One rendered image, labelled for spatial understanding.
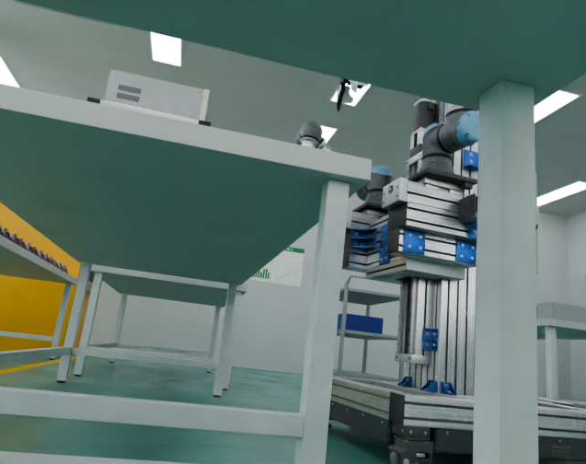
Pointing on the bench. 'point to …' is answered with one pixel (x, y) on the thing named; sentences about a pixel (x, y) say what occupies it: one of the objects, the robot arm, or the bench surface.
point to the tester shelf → (148, 111)
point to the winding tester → (156, 95)
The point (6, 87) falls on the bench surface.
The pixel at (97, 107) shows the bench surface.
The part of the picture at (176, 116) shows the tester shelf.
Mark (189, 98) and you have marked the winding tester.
